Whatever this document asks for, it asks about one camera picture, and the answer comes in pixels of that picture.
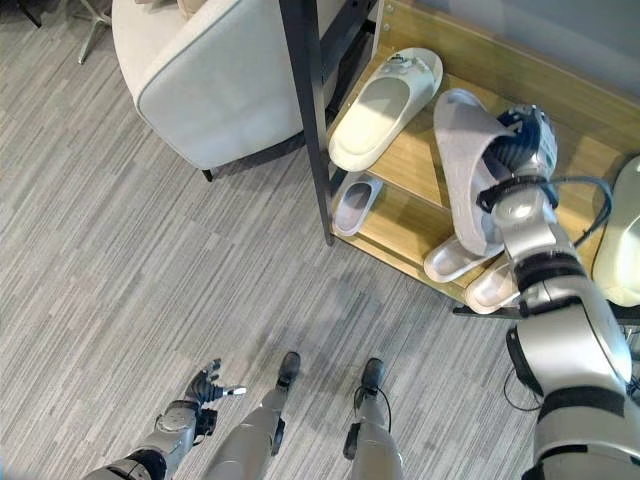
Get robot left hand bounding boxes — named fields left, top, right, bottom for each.
left=186, top=357, right=248, bottom=412

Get wooden shoe rack dark frame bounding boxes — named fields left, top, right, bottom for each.
left=278, top=0, right=640, bottom=321

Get cream upholstered armchair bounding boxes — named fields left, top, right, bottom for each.
left=110, top=0, right=369, bottom=183

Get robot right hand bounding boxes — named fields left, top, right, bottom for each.
left=481, top=103, right=559, bottom=182

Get cream rubber slipper with charms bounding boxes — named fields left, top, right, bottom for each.
left=327, top=46, right=445, bottom=172

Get robot left leg silver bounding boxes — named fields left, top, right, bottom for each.
left=199, top=351, right=302, bottom=480

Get robot right leg silver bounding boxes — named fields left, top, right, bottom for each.
left=341, top=356, right=405, bottom=480

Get small gray rubber slipper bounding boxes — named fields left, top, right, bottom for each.
left=331, top=178, right=385, bottom=238

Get metal chair base legs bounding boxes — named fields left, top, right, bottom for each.
left=69, top=0, right=114, bottom=66

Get robot leg silver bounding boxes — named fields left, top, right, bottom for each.
left=199, top=351, right=302, bottom=480
left=341, top=356, right=405, bottom=480

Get gray fabric slipper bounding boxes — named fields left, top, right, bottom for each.
left=431, top=88, right=525, bottom=256

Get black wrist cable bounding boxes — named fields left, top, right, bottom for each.
left=542, top=175, right=615, bottom=249

